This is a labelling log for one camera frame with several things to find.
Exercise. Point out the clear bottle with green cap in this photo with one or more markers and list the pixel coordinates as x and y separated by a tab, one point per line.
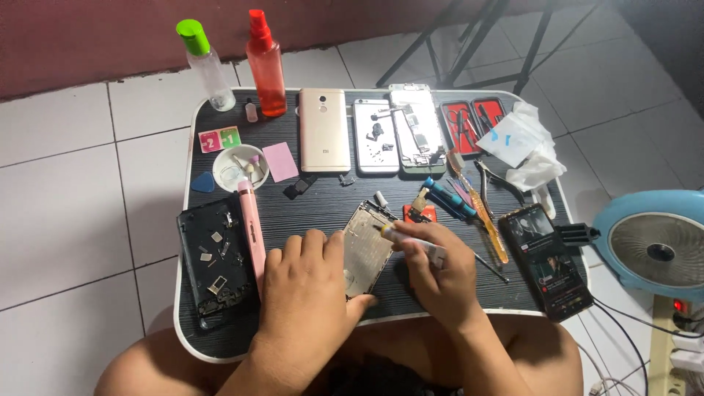
209	71

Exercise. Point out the blue desk fan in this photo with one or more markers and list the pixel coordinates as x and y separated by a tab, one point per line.
654	247

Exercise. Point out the thin metal probe tool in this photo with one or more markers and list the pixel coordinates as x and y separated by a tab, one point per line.
492	268

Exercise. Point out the silver phone frame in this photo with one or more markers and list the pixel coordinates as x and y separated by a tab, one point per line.
364	250

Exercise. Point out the red tool kit case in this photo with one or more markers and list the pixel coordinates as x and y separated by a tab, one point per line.
462	129

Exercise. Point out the white plastic bag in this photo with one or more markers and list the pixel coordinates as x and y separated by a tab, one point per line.
528	143

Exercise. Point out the purple pry tool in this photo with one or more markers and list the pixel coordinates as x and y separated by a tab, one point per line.
459	191

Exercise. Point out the pink and green wipe packets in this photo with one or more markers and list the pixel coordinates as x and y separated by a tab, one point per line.
220	139

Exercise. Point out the black smartphone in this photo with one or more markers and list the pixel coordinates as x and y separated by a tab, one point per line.
547	264

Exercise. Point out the silver phone back cover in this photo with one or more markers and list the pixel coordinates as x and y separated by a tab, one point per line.
376	140

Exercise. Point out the person's leg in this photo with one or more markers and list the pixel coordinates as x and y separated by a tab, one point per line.
165	368
544	357

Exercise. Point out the white round bowl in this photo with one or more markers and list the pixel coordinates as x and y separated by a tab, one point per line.
234	173

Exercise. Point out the person's right leg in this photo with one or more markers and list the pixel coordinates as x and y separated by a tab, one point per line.
544	357

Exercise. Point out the blue screwdriver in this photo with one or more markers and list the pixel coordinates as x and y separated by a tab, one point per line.
448	197

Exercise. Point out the black phone back cover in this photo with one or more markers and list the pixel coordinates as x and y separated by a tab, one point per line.
214	264

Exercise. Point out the person's left leg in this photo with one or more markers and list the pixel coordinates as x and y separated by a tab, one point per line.
165	368

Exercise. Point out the blue triangular pry pick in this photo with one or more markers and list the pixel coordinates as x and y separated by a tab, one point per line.
203	183

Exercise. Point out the black metal stand legs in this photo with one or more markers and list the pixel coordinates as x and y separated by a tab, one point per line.
484	38

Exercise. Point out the black small phone component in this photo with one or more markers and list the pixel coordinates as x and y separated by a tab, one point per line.
300	187

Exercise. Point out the person's right hand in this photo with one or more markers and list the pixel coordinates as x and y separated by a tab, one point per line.
445	280

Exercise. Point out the red spray bottle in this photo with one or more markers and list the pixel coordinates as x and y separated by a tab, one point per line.
267	71

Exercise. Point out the opened phone with circuit board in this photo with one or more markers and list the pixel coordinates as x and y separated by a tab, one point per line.
417	129

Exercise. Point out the person's left hand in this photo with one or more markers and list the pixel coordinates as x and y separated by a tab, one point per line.
302	297

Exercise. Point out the orange clear toothbrush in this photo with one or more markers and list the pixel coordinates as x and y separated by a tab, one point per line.
484	214

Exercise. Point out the pink electric pen tool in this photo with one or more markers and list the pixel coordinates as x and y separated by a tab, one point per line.
253	236

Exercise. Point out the silver sim tray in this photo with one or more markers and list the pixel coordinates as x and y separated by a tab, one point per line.
216	285

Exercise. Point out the gold flex component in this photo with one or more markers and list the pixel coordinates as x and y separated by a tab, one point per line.
419	201

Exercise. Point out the white tube cap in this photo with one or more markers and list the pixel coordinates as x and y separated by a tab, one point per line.
381	199

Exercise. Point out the black phone holder clip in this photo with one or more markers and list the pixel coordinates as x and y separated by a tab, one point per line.
577	234

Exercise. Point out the white glue tube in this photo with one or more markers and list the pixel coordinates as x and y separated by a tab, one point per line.
413	242

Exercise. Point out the gold phone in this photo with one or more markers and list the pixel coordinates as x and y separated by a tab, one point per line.
324	132

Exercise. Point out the white power strip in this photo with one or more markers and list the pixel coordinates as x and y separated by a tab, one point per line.
679	352

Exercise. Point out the small white dropper bottle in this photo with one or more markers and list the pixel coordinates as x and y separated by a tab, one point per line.
251	111

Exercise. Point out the pink paper card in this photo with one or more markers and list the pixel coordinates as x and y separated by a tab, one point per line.
280	162

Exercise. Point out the small grey phone component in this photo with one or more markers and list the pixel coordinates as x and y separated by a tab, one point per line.
347	180

